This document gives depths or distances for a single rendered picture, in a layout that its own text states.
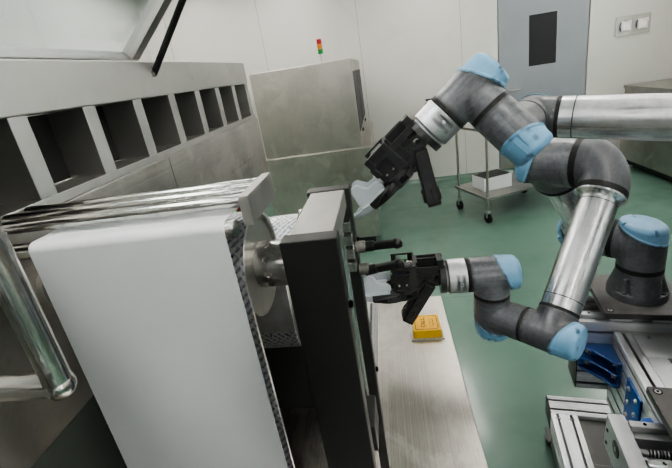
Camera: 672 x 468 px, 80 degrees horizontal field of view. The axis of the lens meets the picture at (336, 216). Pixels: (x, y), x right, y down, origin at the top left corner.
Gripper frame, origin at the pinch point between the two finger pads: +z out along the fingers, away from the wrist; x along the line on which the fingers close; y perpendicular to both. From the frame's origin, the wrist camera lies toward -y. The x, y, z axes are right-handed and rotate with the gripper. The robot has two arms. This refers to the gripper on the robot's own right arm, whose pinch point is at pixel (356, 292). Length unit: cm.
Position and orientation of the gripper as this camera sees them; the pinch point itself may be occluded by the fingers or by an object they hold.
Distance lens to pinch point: 92.9
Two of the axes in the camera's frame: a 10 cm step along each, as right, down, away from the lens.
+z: -9.8, 1.1, 1.4
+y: -1.5, -9.3, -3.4
